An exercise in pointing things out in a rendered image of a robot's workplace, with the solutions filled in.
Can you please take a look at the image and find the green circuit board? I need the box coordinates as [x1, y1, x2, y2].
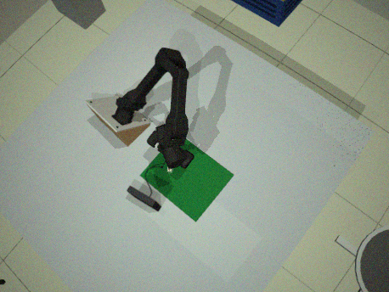
[139, 139, 234, 221]

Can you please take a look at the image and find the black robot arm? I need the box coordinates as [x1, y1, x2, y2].
[112, 48, 189, 169]

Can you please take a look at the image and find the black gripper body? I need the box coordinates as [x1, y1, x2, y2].
[147, 130, 194, 169]

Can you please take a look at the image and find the black square cooling fan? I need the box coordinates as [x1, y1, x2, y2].
[127, 186, 161, 211]

